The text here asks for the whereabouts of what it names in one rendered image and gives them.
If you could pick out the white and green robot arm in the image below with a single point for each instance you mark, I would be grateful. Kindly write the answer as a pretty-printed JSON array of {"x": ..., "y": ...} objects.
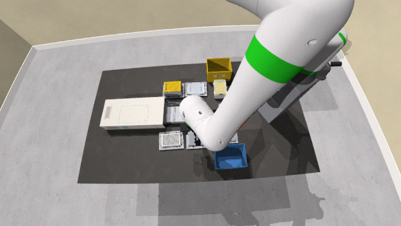
[{"x": 295, "y": 40}]

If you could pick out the blue open bin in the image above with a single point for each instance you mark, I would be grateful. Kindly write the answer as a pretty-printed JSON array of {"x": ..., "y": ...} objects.
[{"x": 233, "y": 157}]

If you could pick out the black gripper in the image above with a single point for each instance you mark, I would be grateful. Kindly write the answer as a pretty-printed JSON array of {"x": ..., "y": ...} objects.
[{"x": 197, "y": 140}]

